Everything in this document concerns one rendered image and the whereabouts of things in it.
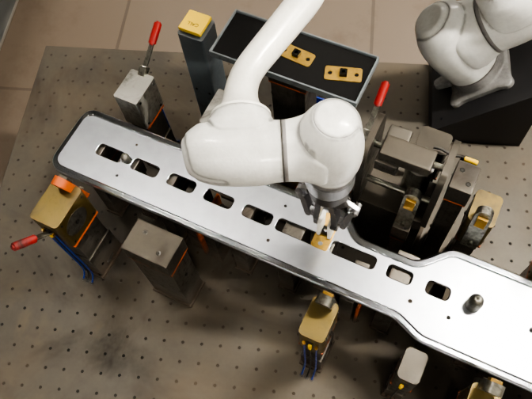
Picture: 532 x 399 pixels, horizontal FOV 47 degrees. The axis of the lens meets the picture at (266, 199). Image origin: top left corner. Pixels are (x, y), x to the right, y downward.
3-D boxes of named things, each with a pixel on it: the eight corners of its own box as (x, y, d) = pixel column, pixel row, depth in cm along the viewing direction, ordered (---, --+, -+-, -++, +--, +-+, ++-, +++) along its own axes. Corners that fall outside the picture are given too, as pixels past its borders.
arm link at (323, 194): (316, 135, 108) (316, 152, 113) (294, 177, 105) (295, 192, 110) (365, 153, 106) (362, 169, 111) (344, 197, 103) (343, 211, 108)
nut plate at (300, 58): (276, 54, 142) (275, 51, 141) (284, 42, 144) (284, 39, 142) (308, 68, 140) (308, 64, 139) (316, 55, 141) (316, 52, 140)
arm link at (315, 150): (358, 136, 107) (283, 141, 108) (365, 83, 93) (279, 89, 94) (364, 191, 103) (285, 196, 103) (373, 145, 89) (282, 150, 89)
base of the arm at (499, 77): (438, 63, 186) (428, 54, 182) (510, 32, 171) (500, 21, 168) (439, 114, 178) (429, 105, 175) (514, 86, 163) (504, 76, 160)
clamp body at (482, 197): (432, 273, 166) (465, 218, 132) (446, 239, 169) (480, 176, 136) (456, 283, 164) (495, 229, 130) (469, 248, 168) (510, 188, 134)
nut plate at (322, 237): (325, 212, 134) (325, 210, 133) (341, 218, 134) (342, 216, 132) (309, 245, 131) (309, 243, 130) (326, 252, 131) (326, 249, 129)
